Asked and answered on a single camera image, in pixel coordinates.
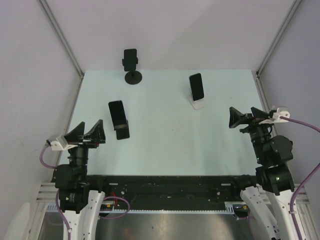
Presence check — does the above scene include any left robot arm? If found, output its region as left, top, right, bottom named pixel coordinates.
left=50, top=119, right=111, bottom=240

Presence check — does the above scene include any left aluminium frame post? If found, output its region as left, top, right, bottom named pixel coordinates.
left=37, top=0, right=85, bottom=80

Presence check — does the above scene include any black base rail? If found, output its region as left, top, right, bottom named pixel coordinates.
left=103, top=175, right=257, bottom=212

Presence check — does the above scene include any aluminium frame post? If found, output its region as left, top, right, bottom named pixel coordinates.
left=37, top=0, right=85, bottom=80
left=255, top=0, right=304, bottom=78

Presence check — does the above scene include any white slotted cable duct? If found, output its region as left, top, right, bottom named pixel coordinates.
left=46, top=201, right=248, bottom=215

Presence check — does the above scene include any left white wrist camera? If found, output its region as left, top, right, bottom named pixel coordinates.
left=46, top=135, right=77, bottom=151

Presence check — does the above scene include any black phone on round stand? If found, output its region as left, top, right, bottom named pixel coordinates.
left=122, top=48, right=138, bottom=72

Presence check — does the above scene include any white folding phone stand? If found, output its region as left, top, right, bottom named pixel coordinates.
left=188, top=92, right=205, bottom=110

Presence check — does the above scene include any black phone blue edge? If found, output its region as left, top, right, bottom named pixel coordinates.
left=108, top=100, right=128, bottom=130

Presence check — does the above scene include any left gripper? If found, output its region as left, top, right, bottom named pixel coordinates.
left=64, top=118, right=105, bottom=180

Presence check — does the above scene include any black folding phone stand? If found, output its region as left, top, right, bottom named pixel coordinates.
left=114, top=120, right=130, bottom=140

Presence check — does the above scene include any black round base phone stand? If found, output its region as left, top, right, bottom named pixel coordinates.
left=124, top=67, right=143, bottom=85

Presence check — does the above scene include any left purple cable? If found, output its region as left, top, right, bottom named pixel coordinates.
left=39, top=142, right=73, bottom=240

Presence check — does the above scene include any right aluminium frame post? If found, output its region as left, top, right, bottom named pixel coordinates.
left=255, top=0, right=304, bottom=78

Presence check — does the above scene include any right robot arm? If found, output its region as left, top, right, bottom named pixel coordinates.
left=228, top=107, right=306, bottom=240

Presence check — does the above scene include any purple cable loop under rail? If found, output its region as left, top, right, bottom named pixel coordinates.
left=99, top=196, right=131, bottom=220

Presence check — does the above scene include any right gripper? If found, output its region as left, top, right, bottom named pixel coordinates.
left=228, top=106, right=275, bottom=162

